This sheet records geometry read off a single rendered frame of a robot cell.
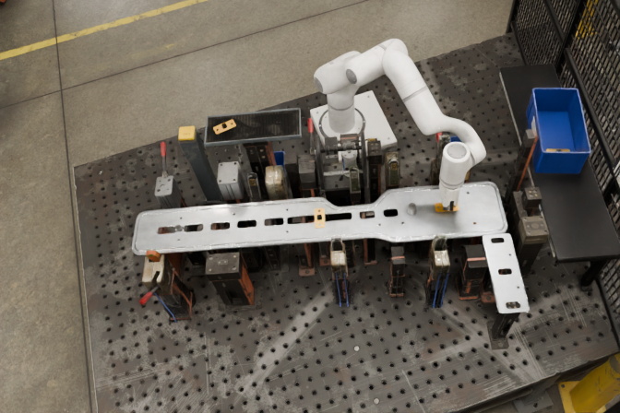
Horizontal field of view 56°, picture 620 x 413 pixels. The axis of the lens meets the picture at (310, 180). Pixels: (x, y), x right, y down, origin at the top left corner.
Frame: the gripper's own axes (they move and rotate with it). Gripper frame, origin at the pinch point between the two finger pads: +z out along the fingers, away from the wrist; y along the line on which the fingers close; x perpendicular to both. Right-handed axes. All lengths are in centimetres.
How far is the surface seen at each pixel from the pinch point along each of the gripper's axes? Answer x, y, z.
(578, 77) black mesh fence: 55, -44, -12
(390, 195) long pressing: -19.5, -7.3, 3.5
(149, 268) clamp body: -107, 19, -2
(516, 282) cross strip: 18.2, 30.7, 3.5
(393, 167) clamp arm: -17.8, -14.4, -4.8
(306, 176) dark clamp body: -50, -16, -2
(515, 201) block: 25.0, -0.8, 3.5
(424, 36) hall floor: 27, -199, 103
